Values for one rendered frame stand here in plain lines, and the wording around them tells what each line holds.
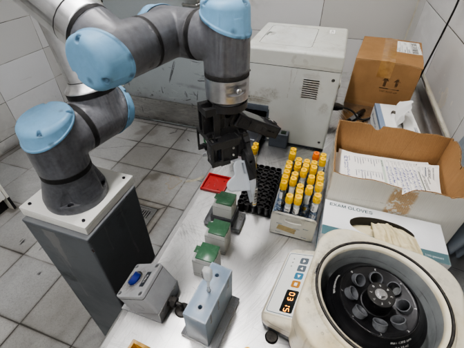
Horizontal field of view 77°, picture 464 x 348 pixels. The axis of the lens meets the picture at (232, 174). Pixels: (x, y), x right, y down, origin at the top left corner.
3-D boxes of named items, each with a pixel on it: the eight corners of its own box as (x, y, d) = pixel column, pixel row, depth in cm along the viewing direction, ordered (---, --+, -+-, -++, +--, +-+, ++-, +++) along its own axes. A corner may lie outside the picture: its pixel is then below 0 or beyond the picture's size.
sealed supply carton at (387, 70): (353, 75, 142) (364, 34, 130) (406, 83, 134) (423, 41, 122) (343, 102, 120) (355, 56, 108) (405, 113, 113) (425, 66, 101)
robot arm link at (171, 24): (110, 10, 43) (168, 18, 39) (159, -2, 51) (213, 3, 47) (123, 63, 48) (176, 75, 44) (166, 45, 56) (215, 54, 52)
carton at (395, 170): (326, 160, 91) (337, 117, 81) (429, 179, 84) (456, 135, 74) (317, 217, 73) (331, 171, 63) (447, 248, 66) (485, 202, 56)
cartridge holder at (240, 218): (212, 208, 75) (211, 199, 73) (245, 217, 73) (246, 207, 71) (204, 224, 71) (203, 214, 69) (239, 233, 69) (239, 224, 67)
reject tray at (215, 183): (209, 174, 85) (208, 172, 85) (230, 179, 84) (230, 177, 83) (199, 189, 81) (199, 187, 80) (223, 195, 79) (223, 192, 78)
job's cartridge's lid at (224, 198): (218, 191, 69) (217, 189, 69) (237, 195, 68) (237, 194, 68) (212, 202, 66) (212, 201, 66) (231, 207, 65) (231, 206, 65)
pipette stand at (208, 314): (207, 286, 59) (204, 258, 52) (239, 300, 57) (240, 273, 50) (181, 335, 52) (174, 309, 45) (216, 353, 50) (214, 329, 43)
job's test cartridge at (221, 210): (219, 208, 73) (218, 190, 69) (237, 213, 72) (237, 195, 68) (213, 220, 70) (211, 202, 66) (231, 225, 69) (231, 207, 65)
